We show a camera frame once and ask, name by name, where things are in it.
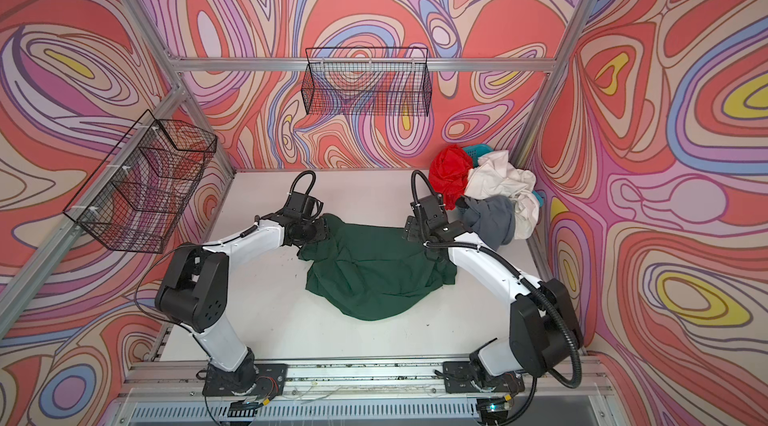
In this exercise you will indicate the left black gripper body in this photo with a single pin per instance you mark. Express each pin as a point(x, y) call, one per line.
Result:
point(313, 232)

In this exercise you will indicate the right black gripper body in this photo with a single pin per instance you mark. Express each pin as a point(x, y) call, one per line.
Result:
point(416, 233)

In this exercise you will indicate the green t shirt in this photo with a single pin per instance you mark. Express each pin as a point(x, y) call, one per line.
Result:
point(372, 273)

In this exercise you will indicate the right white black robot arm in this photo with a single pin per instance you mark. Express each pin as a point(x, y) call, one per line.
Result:
point(544, 335)

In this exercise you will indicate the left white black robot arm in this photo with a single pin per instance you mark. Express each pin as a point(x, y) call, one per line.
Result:
point(194, 290)

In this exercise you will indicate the red t shirt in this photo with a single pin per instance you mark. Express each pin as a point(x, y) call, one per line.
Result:
point(448, 174)

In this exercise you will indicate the grey t shirt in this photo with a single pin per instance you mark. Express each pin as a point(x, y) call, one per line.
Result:
point(492, 219)

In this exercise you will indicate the white t shirt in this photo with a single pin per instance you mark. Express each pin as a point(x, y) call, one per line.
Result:
point(527, 214)

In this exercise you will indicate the black wire basket back wall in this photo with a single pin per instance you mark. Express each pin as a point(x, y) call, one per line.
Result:
point(354, 92)

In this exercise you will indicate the black wire basket wall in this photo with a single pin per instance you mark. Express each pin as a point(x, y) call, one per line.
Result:
point(354, 92)
point(148, 189)

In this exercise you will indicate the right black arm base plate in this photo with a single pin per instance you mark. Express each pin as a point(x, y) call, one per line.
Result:
point(469, 377)

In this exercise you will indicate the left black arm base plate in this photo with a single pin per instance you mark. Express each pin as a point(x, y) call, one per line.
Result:
point(260, 380)

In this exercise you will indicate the black wire basket left wall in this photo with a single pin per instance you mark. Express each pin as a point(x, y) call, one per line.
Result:
point(148, 189)

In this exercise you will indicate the aluminium frame back beam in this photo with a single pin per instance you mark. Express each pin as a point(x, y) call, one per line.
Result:
point(296, 64)

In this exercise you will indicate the aluminium front rail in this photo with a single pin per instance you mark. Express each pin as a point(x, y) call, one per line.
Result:
point(361, 391)

